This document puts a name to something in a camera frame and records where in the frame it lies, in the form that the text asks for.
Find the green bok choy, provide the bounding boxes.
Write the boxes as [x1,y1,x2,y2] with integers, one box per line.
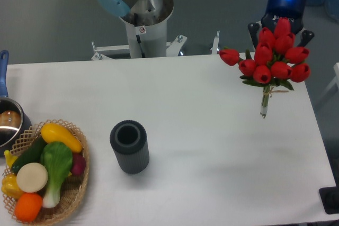
[40,141,73,209]

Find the blue handled steel pot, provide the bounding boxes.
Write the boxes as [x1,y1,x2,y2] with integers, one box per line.
[1,50,31,158]

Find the yellow bell pepper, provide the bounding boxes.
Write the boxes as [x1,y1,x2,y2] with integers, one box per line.
[2,174,24,200]

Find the dark grey ribbed vase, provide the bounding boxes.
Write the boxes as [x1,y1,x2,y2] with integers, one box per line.
[110,120,149,174]

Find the black device at table edge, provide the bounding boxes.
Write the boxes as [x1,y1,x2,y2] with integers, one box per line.
[319,186,338,214]

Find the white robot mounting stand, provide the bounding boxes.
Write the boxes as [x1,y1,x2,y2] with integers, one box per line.
[91,11,221,61]

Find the round beige bread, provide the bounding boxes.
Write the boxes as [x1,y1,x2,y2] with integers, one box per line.
[16,162,48,193]

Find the orange fruit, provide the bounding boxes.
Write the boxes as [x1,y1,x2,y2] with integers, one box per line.
[14,193,42,222]

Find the green cucumber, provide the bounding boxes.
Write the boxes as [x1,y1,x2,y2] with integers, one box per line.
[11,136,47,174]

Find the woven wicker basket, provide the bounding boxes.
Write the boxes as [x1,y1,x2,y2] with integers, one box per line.
[2,119,90,225]

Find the red tulip bouquet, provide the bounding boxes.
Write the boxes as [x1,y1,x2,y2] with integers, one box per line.
[219,17,311,118]

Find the yellow squash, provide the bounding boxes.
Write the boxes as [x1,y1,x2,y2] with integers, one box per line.
[40,123,83,153]

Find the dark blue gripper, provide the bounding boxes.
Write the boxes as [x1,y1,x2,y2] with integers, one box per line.
[247,0,315,49]

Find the yellow banana tip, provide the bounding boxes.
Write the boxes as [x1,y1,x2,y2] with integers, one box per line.
[4,150,18,168]

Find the white furniture frame right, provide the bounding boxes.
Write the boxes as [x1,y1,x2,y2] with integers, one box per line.
[315,62,338,110]

